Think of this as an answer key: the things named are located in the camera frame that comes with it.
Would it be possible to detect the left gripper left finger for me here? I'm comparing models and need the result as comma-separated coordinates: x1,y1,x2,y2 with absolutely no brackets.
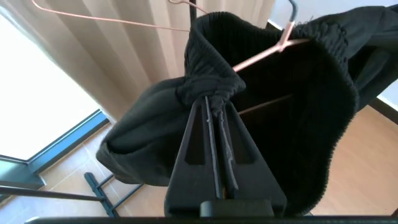
164,96,223,218

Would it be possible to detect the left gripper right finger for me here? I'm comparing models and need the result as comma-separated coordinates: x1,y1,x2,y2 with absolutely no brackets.
217,100,288,218

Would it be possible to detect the black clothes rack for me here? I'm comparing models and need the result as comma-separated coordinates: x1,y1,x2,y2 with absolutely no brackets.
0,0,198,218

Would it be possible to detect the beige curtain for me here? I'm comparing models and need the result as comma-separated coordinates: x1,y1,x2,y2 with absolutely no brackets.
0,0,276,124

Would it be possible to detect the window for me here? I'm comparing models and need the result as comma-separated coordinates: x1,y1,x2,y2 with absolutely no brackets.
0,13,110,203

